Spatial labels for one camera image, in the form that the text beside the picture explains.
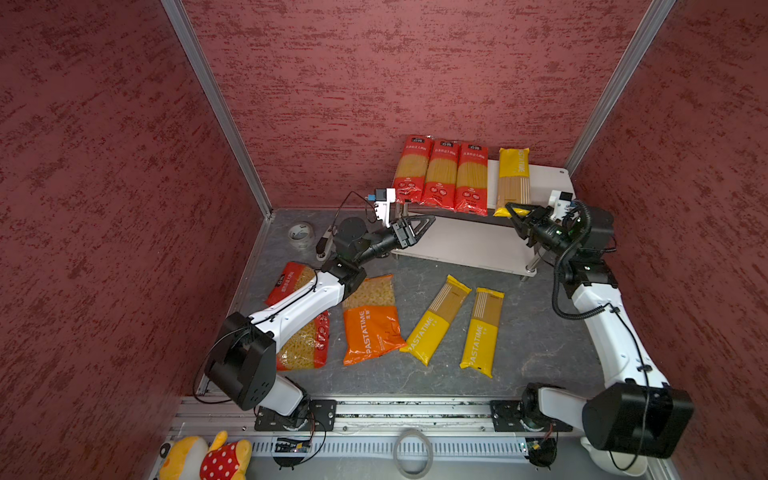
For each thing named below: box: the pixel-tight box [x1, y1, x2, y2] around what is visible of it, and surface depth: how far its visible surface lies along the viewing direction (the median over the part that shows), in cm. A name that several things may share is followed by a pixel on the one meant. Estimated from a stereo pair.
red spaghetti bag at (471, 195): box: [454, 143, 489, 216], surface depth 80 cm
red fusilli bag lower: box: [276, 311, 331, 372], surface depth 84 cm
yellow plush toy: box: [159, 431, 253, 480], surface depth 65 cm
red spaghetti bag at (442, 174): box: [421, 139, 460, 210], surface depth 81 cm
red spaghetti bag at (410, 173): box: [392, 134, 434, 204], surface depth 83 cm
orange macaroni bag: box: [342, 274, 407, 366], surface depth 88 cm
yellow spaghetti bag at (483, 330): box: [460, 288, 505, 378], surface depth 89 cm
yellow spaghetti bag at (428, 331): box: [400, 274, 472, 366], surface depth 91 cm
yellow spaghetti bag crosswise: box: [493, 147, 532, 218], surface depth 79 cm
